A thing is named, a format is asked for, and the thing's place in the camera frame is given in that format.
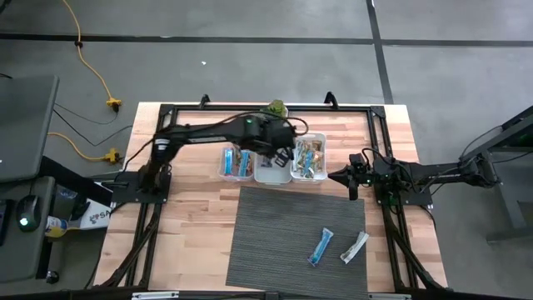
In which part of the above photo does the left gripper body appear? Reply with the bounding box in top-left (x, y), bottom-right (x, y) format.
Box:
top-left (252, 119), bottom-right (299, 158)

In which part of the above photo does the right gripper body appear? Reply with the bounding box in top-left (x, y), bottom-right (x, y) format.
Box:
top-left (348, 152), bottom-right (376, 202)

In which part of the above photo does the orange green Chewy bar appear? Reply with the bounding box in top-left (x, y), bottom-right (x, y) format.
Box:
top-left (300, 139), bottom-right (324, 153)
top-left (312, 150), bottom-right (326, 174)

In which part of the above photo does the white backed granola bar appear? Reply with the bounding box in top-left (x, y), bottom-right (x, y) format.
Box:
top-left (339, 231), bottom-right (371, 265)

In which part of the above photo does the light blue granola bar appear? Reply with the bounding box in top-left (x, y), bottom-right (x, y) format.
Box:
top-left (306, 227), bottom-right (336, 268)

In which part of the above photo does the clear plastic bin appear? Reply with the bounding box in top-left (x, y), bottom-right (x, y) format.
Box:
top-left (217, 145), bottom-right (256, 183)

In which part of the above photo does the grey woven table mat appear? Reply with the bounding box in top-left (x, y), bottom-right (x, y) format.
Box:
top-left (224, 186), bottom-right (370, 299)

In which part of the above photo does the black equipment stand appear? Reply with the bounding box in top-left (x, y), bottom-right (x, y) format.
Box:
top-left (457, 104), bottom-right (533, 243)

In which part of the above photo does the white printed box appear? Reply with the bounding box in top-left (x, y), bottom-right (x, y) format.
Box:
top-left (77, 197), bottom-right (113, 231)

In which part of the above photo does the yellow white bottle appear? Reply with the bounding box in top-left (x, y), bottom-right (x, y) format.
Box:
top-left (44, 215), bottom-right (71, 239)

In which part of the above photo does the grey side desk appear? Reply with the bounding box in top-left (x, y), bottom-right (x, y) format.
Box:
top-left (0, 73), bottom-right (60, 284)

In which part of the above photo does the black computer mouse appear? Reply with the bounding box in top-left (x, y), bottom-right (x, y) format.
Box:
top-left (15, 194), bottom-right (42, 233)

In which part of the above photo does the white plastic handled bin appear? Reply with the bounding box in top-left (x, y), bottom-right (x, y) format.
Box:
top-left (290, 132), bottom-right (328, 184)
top-left (253, 147), bottom-right (292, 186)

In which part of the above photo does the black aluminium rig frame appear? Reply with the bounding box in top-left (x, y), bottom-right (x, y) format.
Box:
top-left (93, 92), bottom-right (449, 300)

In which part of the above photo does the yellow extension cord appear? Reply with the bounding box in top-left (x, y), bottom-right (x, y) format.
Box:
top-left (61, 0), bottom-right (123, 113)
top-left (47, 132), bottom-right (122, 164)

